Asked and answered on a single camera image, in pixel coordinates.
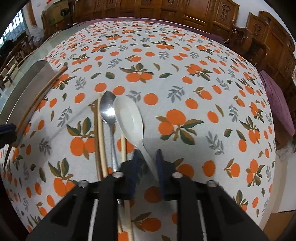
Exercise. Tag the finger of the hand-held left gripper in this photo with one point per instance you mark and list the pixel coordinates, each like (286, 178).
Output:
(8, 134)

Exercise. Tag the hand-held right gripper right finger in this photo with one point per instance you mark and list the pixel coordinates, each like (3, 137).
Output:
(159, 166)

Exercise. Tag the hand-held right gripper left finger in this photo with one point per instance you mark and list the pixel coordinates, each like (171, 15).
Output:
(137, 160)

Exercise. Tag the white plastic spoon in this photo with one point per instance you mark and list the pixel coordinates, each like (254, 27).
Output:
(129, 120)

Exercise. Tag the rectangular metal tray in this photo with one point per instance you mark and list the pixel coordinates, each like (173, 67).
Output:
(27, 88)

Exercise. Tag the metal spoon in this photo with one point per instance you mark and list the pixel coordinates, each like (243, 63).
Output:
(107, 106)

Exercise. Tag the wooden chair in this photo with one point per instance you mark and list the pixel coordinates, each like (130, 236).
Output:
(13, 60)

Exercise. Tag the orange print tablecloth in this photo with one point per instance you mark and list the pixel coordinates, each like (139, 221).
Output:
(185, 81)

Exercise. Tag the clear plastic bag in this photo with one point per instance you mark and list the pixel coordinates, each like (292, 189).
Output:
(37, 34)
(286, 150)

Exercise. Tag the window with metal grille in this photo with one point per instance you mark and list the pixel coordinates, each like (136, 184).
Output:
(13, 27)

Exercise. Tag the large cardboard box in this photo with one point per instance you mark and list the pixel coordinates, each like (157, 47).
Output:
(54, 12)

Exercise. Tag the purple armchair cushion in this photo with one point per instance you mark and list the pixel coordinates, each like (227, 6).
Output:
(277, 104)

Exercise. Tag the black desk fan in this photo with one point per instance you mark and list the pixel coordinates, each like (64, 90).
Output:
(65, 11)

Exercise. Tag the carved wooden sofa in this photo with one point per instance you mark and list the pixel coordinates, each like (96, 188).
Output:
(185, 11)

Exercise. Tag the carved wooden armchair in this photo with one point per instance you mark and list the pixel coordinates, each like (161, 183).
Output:
(275, 46)

